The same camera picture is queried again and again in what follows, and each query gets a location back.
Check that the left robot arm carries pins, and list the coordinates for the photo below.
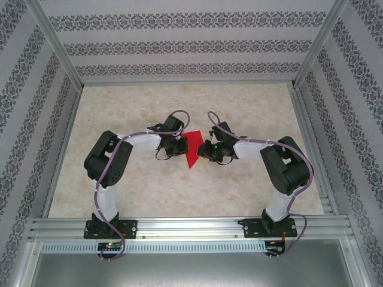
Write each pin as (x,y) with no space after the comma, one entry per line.
(104,161)

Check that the aluminium frame post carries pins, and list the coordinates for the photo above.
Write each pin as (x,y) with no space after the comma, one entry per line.
(57,48)
(317,48)

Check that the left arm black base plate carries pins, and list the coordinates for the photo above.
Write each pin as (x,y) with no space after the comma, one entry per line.
(130,228)

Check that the aluminium frame cross beam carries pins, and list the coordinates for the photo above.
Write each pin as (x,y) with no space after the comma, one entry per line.
(188,83)

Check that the red paper sheet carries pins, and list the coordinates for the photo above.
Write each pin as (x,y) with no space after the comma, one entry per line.
(194,143)

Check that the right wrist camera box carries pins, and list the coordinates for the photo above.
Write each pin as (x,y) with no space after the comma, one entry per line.
(213,138)

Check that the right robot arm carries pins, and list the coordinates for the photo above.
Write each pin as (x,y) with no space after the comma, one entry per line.
(287,173)

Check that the grey metal sheet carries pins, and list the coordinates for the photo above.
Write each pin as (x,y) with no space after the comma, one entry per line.
(191,270)

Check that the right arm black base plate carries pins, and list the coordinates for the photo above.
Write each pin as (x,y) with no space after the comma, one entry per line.
(251,228)

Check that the aluminium mounting rail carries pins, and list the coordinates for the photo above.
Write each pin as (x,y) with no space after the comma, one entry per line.
(191,228)

